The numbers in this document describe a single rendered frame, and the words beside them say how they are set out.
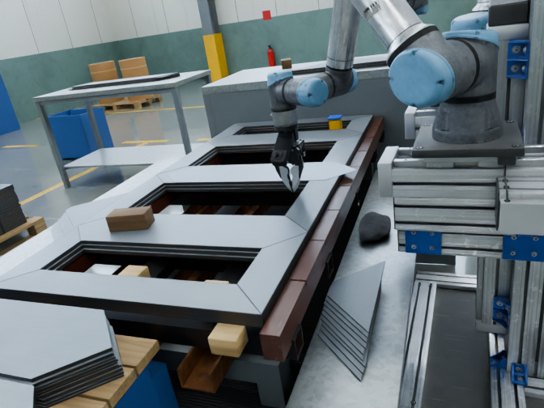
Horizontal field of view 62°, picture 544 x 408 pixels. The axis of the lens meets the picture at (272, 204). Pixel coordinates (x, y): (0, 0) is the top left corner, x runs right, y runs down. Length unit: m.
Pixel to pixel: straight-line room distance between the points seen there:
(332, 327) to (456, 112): 0.55
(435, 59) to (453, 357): 1.09
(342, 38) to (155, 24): 11.57
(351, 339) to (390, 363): 0.09
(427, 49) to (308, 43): 9.98
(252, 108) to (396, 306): 1.58
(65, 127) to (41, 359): 5.43
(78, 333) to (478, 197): 0.90
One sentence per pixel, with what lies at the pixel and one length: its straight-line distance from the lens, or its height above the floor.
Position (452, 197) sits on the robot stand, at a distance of 1.13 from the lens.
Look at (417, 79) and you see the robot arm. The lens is 0.94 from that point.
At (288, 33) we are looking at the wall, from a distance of 11.02.
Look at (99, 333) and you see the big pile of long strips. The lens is 0.95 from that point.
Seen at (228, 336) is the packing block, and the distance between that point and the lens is 0.89.
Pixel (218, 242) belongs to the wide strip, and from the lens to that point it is 1.16.
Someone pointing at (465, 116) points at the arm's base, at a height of 1.10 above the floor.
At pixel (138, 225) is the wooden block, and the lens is 1.34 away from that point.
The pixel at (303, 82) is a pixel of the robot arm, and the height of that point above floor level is 1.18.
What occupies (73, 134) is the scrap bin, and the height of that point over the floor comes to 0.33.
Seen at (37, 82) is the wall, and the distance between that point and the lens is 11.47.
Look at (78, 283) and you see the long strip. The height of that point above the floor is 0.85.
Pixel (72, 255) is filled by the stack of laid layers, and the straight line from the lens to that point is 1.37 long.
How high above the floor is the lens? 1.36
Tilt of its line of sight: 23 degrees down
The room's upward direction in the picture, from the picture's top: 9 degrees counter-clockwise
